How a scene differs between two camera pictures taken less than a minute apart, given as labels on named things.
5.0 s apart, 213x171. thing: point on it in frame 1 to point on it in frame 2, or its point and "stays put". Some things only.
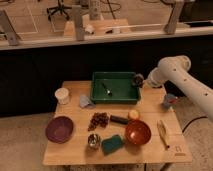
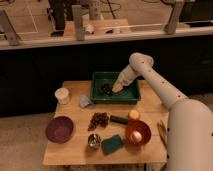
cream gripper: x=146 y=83 to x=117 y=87
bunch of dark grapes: x=99 y=118 stays put
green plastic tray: x=114 y=88 stays put
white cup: x=62 y=95 stays put
